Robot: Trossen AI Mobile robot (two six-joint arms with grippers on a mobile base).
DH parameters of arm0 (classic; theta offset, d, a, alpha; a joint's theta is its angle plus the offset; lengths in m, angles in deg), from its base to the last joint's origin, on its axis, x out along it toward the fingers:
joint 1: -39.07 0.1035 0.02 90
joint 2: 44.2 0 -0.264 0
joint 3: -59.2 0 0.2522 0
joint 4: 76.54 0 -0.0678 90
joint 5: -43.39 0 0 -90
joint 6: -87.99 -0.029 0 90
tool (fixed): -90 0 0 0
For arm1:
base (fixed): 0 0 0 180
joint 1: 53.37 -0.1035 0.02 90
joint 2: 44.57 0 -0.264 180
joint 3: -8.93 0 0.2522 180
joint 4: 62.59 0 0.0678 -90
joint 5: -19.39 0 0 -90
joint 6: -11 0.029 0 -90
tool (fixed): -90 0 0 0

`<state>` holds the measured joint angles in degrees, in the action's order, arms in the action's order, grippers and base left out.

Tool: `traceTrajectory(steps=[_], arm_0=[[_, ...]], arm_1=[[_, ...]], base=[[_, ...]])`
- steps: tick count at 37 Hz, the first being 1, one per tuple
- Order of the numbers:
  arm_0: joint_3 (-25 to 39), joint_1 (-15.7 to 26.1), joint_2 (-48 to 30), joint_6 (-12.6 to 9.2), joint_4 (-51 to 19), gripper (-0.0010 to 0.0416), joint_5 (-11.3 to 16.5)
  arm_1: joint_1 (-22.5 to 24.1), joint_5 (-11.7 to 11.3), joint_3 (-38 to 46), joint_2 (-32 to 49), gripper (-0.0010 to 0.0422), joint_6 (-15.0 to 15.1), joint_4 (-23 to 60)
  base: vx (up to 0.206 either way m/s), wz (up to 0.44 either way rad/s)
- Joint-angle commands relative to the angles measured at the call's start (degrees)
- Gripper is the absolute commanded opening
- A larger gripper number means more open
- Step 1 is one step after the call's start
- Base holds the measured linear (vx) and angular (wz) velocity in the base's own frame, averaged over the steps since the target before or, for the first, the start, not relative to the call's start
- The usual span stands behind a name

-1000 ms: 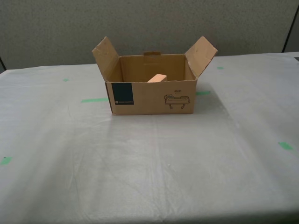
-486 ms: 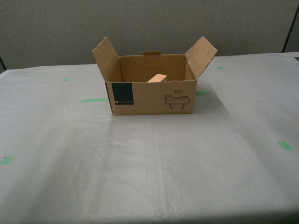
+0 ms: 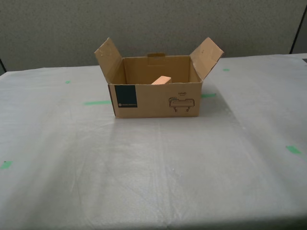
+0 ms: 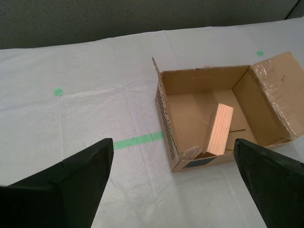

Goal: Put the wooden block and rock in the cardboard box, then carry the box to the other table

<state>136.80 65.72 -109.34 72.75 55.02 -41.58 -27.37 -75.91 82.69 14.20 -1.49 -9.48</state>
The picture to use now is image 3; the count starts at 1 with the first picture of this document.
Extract white plastic table cover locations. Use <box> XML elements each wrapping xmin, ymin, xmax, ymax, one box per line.
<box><xmin>0</xmin><ymin>53</ymin><xmax>307</xmax><ymax>230</ymax></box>

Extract brown cardboard box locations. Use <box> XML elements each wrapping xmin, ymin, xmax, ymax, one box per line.
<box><xmin>94</xmin><ymin>36</ymin><xmax>225</xmax><ymax>119</ymax></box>

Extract light wooden block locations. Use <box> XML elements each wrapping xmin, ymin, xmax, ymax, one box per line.
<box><xmin>151</xmin><ymin>75</ymin><xmax>172</xmax><ymax>86</ymax></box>

